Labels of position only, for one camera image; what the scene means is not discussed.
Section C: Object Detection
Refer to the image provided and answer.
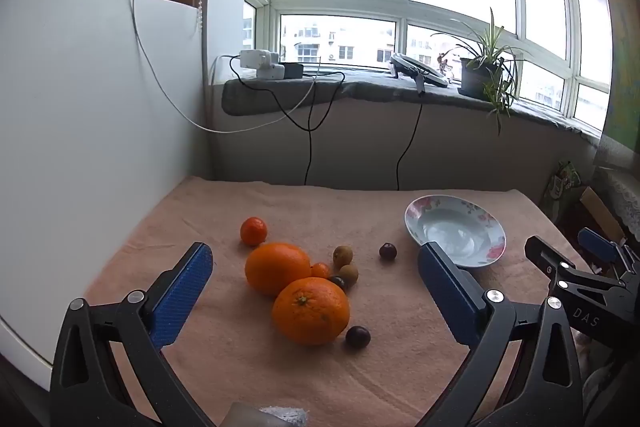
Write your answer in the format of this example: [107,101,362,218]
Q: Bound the floral white plate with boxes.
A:
[404,195,507,269]

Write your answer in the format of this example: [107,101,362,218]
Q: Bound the white lace cloth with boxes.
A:
[597,164,640,250]

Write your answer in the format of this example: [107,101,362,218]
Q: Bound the potted spider plant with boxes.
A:
[430,7,532,138]

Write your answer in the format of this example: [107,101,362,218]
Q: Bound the small tangerine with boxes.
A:
[240,217,268,248]

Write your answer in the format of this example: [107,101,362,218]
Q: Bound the white window frame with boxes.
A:
[242,0,614,134]

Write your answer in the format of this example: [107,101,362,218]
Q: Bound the black cable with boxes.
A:
[396,93,425,190]
[229,55,346,186]

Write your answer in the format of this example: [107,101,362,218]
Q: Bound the large orange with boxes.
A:
[244,243,312,298]
[271,277,351,347]

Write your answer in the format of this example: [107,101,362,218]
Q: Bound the pink blanket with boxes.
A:
[82,176,596,427]

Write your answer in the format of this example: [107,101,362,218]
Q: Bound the white panel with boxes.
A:
[0,0,207,373]

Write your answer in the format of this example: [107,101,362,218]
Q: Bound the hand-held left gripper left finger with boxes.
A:
[50,242,216,427]

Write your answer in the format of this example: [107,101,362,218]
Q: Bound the grey sill cloth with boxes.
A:
[221,67,601,144]

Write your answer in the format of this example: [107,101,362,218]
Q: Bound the cardboard box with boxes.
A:
[574,186,627,249]

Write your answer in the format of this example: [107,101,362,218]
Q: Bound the ring light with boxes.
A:
[389,52,451,96]

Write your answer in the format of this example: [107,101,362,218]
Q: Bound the white cable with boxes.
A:
[131,0,321,134]

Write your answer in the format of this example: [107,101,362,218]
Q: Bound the green snack bag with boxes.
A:
[546,161,582,214]

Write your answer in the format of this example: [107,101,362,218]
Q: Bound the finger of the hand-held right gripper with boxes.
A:
[524,235,581,304]
[577,228,632,269]

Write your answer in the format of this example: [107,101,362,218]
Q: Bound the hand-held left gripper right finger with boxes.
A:
[417,241,584,427]

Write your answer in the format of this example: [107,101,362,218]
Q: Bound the white power adapters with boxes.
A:
[239,49,281,70]

